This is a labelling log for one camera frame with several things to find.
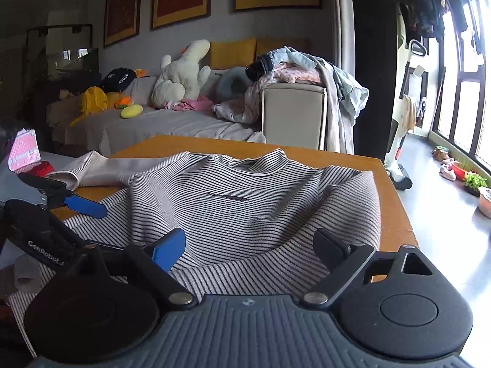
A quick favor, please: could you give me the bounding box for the yellow plush toy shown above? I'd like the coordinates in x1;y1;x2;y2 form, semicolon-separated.
120;104;144;119

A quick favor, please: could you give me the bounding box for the pink bowl planter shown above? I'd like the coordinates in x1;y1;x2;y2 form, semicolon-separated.
478;187;491;218

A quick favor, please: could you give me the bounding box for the white plush duck toy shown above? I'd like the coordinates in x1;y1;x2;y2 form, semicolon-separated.
151;39;211;109

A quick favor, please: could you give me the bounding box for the grey neck pillow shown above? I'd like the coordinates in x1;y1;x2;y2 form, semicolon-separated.
215;67;253;103

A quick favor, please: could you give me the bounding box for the grey sofa bed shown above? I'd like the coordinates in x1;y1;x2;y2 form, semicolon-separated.
46;68;331;158

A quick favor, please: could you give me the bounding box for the yellow cushion right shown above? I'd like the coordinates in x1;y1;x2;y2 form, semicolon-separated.
256;37;311;56

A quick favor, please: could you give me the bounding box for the orange plush toy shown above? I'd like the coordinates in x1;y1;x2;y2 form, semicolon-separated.
114;96;133;110

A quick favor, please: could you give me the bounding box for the red round object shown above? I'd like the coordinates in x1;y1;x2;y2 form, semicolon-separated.
27;160;54;177

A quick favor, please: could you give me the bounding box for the pile of clothes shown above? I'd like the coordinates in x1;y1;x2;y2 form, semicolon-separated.
213;47;369;155

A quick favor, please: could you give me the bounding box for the yellow cushion left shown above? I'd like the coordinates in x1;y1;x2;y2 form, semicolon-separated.
209;38;256;70

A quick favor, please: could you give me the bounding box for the yellow bag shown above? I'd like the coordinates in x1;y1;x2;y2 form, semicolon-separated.
70;86;109;126

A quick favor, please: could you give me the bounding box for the beige ribbed knit sweater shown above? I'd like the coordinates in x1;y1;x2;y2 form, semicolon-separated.
6;148;383;353

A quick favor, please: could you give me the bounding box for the pink cloth on sofa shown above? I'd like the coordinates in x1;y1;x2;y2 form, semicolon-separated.
164;96;214;113

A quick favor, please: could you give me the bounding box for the pink patterned box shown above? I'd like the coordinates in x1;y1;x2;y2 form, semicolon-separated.
7;129;41;172

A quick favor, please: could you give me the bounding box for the green leafy tray plant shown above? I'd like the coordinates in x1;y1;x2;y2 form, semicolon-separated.
464;171;488;197

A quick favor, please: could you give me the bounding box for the white upright vacuum cleaner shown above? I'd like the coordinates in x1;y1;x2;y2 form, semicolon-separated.
384;40;427;191

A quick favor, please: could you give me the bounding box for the yellow cushion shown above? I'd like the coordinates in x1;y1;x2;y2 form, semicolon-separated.
209;38;256;70
256;37;311;56

